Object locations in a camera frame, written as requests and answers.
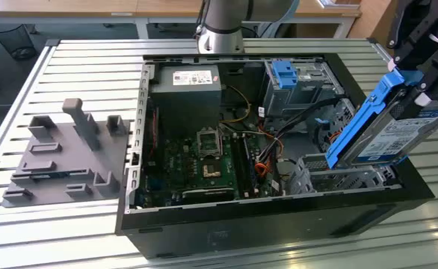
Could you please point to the hard disk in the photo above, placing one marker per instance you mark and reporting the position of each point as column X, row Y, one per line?
column 390, row 140

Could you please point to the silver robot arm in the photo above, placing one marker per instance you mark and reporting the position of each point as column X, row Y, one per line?
column 222, row 28

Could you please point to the metal disk bay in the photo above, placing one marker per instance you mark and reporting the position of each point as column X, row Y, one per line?
column 352, row 175

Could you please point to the black RAM slot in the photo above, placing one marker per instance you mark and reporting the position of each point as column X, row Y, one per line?
column 239, row 165
column 250, row 162

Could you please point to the brown wooden panel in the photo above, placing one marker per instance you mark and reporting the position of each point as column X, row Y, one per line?
column 371, row 19

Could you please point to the blue drive latch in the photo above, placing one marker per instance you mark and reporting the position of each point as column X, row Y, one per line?
column 284, row 74

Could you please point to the metal drive cage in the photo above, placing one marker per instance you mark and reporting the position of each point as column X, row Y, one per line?
column 300, row 98

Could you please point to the round grey speaker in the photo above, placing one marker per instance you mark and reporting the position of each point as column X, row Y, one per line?
column 287, row 168

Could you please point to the wooden desk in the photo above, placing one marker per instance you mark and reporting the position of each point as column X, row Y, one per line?
column 166, row 7
column 73, row 7

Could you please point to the grey power supply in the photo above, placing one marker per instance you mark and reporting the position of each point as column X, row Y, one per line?
column 184, row 98

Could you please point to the CPU socket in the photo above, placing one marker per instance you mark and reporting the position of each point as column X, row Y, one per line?
column 211, row 170

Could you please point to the black graphics card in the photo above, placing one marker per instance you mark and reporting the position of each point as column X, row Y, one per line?
column 207, row 194

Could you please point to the green motherboard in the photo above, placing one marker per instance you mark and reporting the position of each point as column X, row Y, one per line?
column 182, row 168

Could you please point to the black PC case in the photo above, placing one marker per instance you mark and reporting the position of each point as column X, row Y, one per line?
column 240, row 229

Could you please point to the black mesh trash bin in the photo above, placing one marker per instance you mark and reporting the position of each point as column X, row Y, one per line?
column 11, row 39

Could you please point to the grey parts rack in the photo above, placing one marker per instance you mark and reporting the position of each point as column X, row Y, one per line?
column 61, row 168

